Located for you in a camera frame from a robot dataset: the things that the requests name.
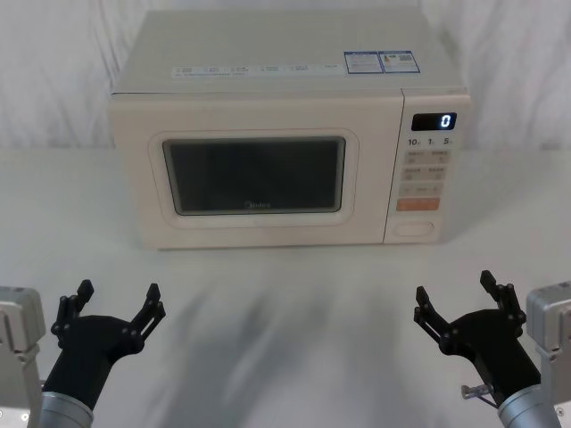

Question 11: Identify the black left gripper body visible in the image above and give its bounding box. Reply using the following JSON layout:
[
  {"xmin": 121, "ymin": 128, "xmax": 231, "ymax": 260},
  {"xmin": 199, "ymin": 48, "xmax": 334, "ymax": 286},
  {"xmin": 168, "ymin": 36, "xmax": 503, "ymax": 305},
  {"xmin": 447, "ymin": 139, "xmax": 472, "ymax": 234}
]
[{"xmin": 43, "ymin": 313, "xmax": 145, "ymax": 412}]

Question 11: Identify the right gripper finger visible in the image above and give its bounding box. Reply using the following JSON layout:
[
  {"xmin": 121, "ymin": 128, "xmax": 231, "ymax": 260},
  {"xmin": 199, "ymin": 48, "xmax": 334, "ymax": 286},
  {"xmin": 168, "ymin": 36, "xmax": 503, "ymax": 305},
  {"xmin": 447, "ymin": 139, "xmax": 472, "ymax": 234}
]
[
  {"xmin": 413, "ymin": 285, "xmax": 452, "ymax": 350},
  {"xmin": 479, "ymin": 268, "xmax": 527, "ymax": 339}
]

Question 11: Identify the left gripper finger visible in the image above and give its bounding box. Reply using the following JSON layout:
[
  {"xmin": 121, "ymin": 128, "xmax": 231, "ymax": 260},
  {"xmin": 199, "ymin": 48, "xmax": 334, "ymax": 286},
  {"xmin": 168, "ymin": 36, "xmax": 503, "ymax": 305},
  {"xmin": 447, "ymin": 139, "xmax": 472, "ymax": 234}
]
[
  {"xmin": 50, "ymin": 278, "xmax": 95, "ymax": 345},
  {"xmin": 124, "ymin": 282, "xmax": 168, "ymax": 352}
]

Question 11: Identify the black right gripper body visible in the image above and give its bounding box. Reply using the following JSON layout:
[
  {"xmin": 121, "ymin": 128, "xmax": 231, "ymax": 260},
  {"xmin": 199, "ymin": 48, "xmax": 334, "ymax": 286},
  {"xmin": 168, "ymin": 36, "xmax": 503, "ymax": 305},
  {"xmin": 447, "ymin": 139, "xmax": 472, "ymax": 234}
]
[{"xmin": 438, "ymin": 307, "xmax": 542, "ymax": 405}]

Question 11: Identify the white table cloth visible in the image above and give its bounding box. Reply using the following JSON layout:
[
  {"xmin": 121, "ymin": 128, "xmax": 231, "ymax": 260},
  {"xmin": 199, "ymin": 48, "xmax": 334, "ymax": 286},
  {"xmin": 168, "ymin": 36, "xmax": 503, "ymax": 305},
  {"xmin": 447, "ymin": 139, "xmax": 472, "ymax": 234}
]
[{"xmin": 0, "ymin": 145, "xmax": 571, "ymax": 428}]

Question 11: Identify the cream microwave oven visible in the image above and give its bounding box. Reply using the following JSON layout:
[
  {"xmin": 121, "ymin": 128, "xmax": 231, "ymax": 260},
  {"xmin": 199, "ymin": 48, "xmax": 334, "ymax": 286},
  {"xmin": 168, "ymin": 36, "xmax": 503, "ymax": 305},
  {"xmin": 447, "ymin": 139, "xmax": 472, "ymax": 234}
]
[{"xmin": 106, "ymin": 9, "xmax": 474, "ymax": 251}]

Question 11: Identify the white curtain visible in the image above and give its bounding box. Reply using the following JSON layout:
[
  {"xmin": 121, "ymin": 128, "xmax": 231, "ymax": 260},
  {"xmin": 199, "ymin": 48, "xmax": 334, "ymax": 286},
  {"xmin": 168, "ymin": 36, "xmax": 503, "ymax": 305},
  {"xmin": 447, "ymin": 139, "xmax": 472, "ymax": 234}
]
[{"xmin": 0, "ymin": 0, "xmax": 571, "ymax": 152}]

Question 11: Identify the thin dark gripper cable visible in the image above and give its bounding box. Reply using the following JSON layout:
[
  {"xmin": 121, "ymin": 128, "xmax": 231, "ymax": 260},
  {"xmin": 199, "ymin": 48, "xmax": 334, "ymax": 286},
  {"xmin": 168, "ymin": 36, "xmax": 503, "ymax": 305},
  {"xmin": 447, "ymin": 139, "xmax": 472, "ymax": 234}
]
[{"xmin": 460, "ymin": 383, "xmax": 501, "ymax": 409}]

